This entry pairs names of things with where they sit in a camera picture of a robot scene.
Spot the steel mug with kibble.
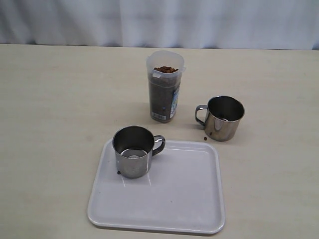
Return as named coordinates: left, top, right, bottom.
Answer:
left=112, top=125, right=165, bottom=179
left=194, top=95, right=245, bottom=142

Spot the clear plastic tall container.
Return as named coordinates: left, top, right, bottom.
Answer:
left=146, top=50, right=185, bottom=123

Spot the white rectangular tray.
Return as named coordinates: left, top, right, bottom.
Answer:
left=87, top=140, right=226, bottom=235

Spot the white backdrop curtain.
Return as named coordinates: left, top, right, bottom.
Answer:
left=0, top=0, right=319, bottom=50

